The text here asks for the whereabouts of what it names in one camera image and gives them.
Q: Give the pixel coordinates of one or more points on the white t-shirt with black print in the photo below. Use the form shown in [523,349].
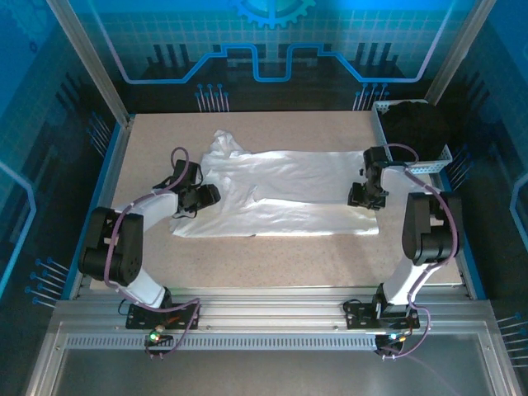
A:
[288,177]

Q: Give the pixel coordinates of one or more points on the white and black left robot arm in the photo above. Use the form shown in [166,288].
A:
[156,206]

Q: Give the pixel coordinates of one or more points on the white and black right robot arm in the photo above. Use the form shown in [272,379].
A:
[429,235]

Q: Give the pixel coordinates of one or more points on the grey perforated basket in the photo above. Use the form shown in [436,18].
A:
[433,167]

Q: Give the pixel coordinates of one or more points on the black cloth bundle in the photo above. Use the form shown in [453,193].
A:
[414,128]

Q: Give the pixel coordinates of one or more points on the small LED circuit board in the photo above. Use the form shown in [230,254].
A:
[154,337]
[392,337]

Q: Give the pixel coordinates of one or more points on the grey metal framed panel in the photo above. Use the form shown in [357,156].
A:
[268,371]

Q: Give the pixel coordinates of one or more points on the blue aluminium table side rail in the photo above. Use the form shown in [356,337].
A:
[107,194]
[479,289]

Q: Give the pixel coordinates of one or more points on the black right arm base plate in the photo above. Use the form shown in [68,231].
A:
[354,315]

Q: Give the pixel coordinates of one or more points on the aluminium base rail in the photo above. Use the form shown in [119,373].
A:
[268,305]

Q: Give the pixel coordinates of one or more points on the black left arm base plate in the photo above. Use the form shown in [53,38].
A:
[140,319]

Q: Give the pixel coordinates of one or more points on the aluminium frame post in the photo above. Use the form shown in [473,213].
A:
[90,62]
[462,49]

